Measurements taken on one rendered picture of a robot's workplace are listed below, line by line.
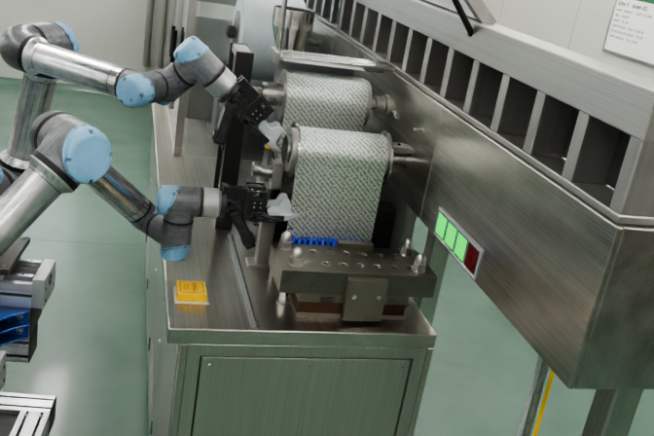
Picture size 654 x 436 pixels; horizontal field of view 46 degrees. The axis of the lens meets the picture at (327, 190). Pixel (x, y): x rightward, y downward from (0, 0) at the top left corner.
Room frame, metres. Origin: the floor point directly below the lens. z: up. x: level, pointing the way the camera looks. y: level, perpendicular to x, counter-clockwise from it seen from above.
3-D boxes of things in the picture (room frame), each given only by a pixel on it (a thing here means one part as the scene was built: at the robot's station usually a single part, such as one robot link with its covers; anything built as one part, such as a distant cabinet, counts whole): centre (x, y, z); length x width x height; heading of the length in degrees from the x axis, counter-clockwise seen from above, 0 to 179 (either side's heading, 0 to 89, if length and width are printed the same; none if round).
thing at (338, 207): (1.88, -0.03, 1.11); 0.23 x 0.01 x 0.18; 106
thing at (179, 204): (1.77, 0.36, 1.11); 0.11 x 0.08 x 0.09; 106
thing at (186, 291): (1.68, 0.29, 0.91); 0.07 x 0.07 x 0.02; 16
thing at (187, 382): (2.82, 0.33, 0.43); 2.52 x 0.64 x 0.86; 16
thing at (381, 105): (2.23, -0.10, 1.34); 0.07 x 0.07 x 0.07; 16
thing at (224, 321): (2.82, 0.34, 0.88); 2.52 x 0.66 x 0.04; 16
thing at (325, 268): (1.78, -0.10, 1.00); 0.40 x 0.16 x 0.06; 106
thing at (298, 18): (2.62, 0.21, 1.50); 0.14 x 0.14 x 0.06
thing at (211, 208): (1.79, 0.28, 1.11); 0.08 x 0.05 x 0.08; 16
